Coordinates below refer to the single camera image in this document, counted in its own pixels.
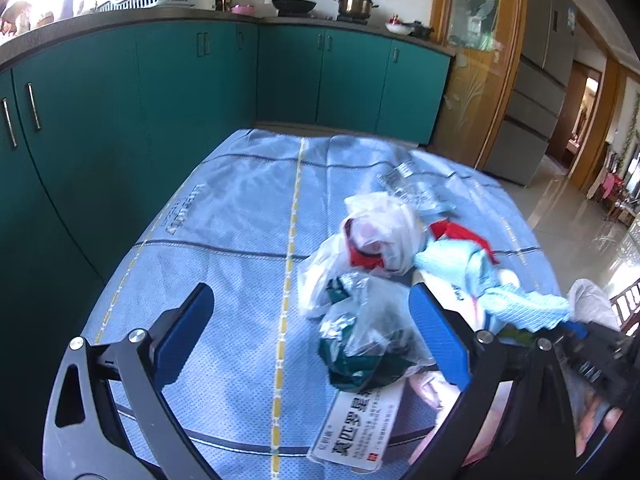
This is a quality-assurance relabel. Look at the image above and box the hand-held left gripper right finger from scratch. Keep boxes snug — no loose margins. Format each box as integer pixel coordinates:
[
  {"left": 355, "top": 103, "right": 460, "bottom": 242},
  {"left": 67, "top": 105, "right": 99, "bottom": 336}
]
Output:
[{"left": 405, "top": 282, "right": 591, "bottom": 480}]

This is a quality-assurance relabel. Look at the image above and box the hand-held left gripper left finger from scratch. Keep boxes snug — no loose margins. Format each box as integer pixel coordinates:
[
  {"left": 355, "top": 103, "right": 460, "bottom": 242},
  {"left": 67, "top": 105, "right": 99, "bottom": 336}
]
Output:
[{"left": 42, "top": 282, "right": 221, "bottom": 480}]

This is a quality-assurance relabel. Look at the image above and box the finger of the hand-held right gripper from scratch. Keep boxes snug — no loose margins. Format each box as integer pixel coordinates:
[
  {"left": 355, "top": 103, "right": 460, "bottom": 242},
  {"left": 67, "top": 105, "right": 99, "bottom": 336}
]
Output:
[{"left": 547, "top": 321, "right": 601, "bottom": 376}]

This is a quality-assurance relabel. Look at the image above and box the white plastic trash bag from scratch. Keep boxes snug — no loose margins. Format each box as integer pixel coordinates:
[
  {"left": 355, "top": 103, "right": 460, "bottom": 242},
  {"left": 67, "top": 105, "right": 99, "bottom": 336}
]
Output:
[{"left": 567, "top": 277, "right": 623, "bottom": 333}]

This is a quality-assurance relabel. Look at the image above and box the clear bag with green contents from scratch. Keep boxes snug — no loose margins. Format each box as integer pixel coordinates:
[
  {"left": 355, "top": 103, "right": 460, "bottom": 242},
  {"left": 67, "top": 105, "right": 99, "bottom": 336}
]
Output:
[{"left": 317, "top": 272, "right": 436, "bottom": 393}]

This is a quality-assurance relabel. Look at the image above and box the light blue cloth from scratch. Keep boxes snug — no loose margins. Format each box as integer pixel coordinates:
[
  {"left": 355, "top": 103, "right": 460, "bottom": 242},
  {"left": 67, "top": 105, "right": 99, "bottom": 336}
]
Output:
[{"left": 412, "top": 237, "right": 571, "bottom": 333}]

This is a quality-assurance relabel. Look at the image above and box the white plastic bag red print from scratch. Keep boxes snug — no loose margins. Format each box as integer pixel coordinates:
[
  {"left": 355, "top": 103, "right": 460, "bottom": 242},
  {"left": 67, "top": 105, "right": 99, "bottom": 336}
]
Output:
[{"left": 299, "top": 194, "right": 432, "bottom": 318}]

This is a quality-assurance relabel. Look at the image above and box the person's right hand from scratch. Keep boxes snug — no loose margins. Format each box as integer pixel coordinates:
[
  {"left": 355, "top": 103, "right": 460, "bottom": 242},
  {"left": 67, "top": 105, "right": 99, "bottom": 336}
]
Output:
[{"left": 575, "top": 390, "right": 623, "bottom": 458}]

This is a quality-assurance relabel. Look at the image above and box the pink plastic wrapper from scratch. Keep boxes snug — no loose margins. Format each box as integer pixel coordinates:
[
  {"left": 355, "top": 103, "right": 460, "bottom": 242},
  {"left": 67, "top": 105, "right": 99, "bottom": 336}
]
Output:
[{"left": 407, "top": 367, "right": 506, "bottom": 463}]

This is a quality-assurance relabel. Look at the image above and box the red cloth piece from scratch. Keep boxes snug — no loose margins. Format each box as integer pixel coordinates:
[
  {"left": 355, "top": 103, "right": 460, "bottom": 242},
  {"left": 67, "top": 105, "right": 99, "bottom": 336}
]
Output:
[{"left": 430, "top": 219, "right": 501, "bottom": 266}]

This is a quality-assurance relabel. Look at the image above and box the light blue tablecloth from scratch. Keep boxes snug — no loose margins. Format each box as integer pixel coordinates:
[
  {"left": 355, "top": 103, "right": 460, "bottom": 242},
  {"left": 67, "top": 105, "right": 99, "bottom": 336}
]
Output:
[{"left": 80, "top": 127, "right": 563, "bottom": 480}]

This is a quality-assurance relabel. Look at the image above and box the white medicine box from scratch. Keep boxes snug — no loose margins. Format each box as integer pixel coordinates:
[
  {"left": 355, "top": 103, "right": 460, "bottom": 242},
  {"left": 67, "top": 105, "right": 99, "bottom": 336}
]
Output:
[{"left": 306, "top": 385, "right": 436, "bottom": 476}]

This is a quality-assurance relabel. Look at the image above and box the clear plastic wrapper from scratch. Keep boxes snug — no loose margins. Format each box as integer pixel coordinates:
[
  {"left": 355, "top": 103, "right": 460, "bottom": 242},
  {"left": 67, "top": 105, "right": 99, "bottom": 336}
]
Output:
[{"left": 375, "top": 160, "right": 453, "bottom": 216}]

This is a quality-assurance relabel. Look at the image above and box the teal kitchen cabinet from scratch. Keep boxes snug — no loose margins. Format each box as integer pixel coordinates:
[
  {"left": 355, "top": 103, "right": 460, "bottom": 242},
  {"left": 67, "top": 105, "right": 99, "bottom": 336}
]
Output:
[{"left": 0, "top": 15, "right": 453, "bottom": 441}]

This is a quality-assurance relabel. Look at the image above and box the grey refrigerator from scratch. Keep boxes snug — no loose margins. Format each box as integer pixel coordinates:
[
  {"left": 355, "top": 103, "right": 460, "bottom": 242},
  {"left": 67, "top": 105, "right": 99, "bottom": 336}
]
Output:
[{"left": 482, "top": 0, "right": 581, "bottom": 187}]

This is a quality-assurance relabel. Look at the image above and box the wooden glass door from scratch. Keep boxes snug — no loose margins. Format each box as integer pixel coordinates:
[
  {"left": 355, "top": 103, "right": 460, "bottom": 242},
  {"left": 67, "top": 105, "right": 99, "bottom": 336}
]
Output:
[{"left": 430, "top": 0, "right": 531, "bottom": 171}]

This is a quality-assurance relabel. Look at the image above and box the grey kitchen countertop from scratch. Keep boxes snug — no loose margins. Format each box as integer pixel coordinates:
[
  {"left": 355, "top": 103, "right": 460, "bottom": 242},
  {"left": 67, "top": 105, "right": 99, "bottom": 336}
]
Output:
[{"left": 0, "top": 5, "right": 457, "bottom": 73}]

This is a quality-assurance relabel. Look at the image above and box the steel cooking pot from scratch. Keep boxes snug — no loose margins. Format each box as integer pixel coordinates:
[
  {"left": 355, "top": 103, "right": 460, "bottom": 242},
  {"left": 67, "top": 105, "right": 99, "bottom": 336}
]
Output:
[{"left": 332, "top": 0, "right": 379, "bottom": 21}]

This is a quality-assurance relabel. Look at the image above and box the black wok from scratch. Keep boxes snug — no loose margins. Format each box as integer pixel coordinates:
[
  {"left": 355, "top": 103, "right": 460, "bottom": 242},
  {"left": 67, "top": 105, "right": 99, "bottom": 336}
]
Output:
[{"left": 271, "top": 0, "right": 318, "bottom": 17}]

